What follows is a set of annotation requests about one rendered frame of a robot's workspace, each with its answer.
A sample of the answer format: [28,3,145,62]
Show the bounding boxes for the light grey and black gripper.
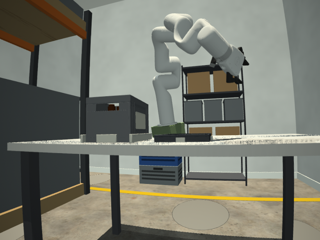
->
[219,44,249,85]

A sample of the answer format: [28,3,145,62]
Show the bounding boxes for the dark grey divided crate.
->
[86,95,149,143]

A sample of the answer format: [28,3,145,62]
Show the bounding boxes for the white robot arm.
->
[152,13,232,126]

